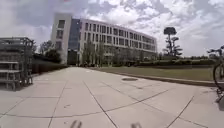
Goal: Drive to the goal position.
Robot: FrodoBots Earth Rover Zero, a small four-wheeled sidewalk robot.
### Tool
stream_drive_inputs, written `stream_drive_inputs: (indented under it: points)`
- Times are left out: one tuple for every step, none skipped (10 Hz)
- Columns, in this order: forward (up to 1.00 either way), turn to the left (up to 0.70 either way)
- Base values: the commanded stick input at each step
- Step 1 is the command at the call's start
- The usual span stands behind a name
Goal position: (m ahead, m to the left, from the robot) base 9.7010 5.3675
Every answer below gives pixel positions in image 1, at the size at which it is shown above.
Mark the manhole cover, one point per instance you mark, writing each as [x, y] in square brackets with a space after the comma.
[129, 79]

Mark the row of trees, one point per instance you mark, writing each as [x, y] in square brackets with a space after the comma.
[88, 53]

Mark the white building with window rows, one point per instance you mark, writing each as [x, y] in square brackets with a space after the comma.
[110, 35]

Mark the grey concrete slab plaza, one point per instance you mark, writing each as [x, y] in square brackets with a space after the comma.
[100, 96]

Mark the grass lawn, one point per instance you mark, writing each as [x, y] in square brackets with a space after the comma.
[166, 72]

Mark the tall tree with flat crown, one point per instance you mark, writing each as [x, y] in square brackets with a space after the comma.
[171, 43]

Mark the dark hedge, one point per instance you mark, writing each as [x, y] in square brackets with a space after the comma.
[46, 66]

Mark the long low hedge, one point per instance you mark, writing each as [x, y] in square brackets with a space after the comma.
[186, 62]

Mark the stacked metal barriers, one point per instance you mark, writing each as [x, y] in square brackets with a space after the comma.
[13, 63]

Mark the bicycle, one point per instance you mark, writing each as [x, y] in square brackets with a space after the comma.
[218, 73]

